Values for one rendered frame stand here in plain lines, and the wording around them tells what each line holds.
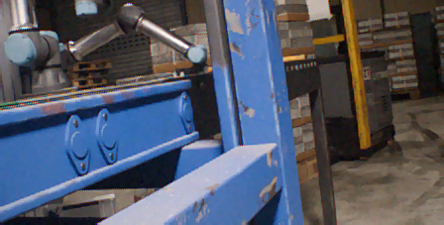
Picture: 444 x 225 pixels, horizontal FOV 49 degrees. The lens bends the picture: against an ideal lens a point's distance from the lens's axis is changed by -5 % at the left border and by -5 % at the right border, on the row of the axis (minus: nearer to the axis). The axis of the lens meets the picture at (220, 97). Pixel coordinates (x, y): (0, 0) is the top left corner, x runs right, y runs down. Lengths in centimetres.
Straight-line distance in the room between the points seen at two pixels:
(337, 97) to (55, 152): 356
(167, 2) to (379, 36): 459
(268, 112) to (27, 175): 32
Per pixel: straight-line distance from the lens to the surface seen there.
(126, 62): 1082
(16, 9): 193
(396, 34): 760
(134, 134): 63
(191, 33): 269
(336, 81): 397
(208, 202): 44
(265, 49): 64
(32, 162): 48
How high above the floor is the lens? 80
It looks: 3 degrees down
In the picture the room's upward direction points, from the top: 8 degrees counter-clockwise
